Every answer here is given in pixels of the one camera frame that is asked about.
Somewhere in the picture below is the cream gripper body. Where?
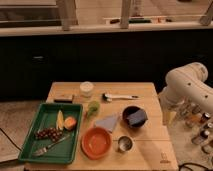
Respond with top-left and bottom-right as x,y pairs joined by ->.
160,99 -> 177,125

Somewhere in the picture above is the red bowl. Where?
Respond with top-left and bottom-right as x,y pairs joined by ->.
81,127 -> 112,160

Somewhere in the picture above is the orange peach fruit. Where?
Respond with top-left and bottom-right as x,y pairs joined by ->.
64,116 -> 77,130

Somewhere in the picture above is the green plastic tray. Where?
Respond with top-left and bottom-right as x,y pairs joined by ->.
18,103 -> 83,164

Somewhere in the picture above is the spice bottle rack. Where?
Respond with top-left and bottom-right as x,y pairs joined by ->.
178,102 -> 213,153

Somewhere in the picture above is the dark bowl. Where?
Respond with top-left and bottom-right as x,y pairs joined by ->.
122,106 -> 146,128

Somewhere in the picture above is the grey folded cloth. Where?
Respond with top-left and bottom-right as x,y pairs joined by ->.
94,115 -> 119,133

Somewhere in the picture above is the green plastic cup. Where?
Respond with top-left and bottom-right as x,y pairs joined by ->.
87,101 -> 100,117

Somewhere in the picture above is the metal fork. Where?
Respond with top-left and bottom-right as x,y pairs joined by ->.
33,134 -> 70,156

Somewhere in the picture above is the blue sponge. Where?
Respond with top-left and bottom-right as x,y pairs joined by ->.
127,109 -> 148,127

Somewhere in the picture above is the dark wooden block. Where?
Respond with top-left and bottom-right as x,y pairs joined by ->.
53,95 -> 74,103

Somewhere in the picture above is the white lidded jar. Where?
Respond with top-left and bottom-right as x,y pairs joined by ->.
80,81 -> 94,98

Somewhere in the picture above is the bunch of dark grapes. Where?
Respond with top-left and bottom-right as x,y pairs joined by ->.
35,127 -> 63,142

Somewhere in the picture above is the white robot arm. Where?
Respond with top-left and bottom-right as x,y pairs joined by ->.
158,62 -> 213,125

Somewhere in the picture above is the small metal cup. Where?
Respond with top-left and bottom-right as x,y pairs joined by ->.
117,136 -> 133,153

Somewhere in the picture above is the yellow banana piece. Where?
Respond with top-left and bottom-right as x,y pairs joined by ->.
56,110 -> 64,131

